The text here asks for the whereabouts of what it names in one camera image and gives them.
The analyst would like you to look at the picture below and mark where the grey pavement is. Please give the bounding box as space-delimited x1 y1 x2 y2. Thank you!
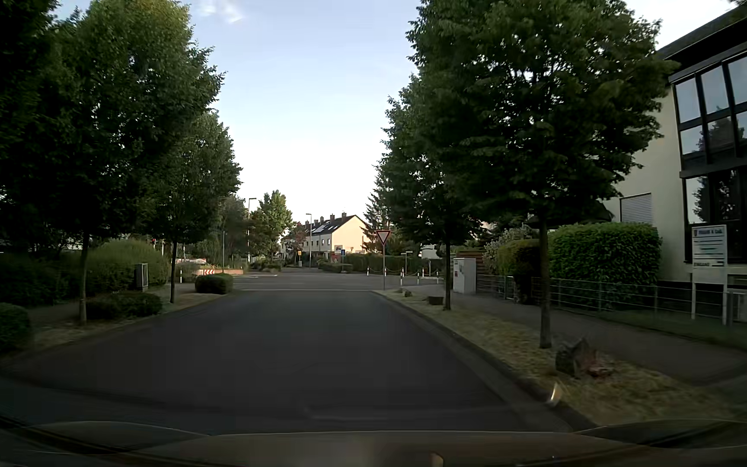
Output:
406 284 747 416

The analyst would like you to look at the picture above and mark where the large green tree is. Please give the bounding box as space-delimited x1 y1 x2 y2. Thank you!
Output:
406 0 680 350
0 0 225 325

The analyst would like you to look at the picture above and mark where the car's own bonnet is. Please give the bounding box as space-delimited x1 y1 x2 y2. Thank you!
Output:
0 397 747 467

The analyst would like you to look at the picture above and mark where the white building with dark windows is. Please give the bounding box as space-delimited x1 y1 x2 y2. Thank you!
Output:
603 5 747 286

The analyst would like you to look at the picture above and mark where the metal railing fence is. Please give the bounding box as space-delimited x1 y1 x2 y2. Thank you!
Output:
476 273 747 323

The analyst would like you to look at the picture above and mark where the grey stone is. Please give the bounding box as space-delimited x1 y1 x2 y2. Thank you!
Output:
555 337 613 379

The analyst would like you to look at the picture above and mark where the white house with dark roof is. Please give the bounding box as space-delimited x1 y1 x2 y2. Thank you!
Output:
303 212 370 260

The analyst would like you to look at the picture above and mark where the round green bush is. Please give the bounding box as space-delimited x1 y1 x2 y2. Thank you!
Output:
194 273 235 295

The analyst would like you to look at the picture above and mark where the tall green hedge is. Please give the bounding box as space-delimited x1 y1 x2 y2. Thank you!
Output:
65 239 171 298

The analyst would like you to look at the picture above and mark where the trimmed green hedge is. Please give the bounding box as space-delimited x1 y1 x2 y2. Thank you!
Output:
495 222 663 304

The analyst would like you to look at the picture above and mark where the white information sign board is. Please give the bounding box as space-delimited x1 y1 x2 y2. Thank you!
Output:
690 224 729 326

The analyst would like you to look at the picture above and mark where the row of bollards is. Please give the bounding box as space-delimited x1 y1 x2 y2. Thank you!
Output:
366 267 442 287

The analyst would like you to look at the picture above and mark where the white street cabinet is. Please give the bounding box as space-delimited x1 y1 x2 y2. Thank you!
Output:
453 257 477 295

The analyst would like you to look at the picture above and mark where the dry grass verge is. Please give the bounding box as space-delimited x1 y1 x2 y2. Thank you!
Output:
377 288 747 428
0 289 228 364

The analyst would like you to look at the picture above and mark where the grey asphalt road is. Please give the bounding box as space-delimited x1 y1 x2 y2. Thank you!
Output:
0 267 598 437

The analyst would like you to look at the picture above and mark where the give way road sign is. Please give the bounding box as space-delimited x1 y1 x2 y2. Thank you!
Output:
375 228 393 291

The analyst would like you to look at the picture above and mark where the dark green hedge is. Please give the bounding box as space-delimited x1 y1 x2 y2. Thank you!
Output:
0 252 70 308

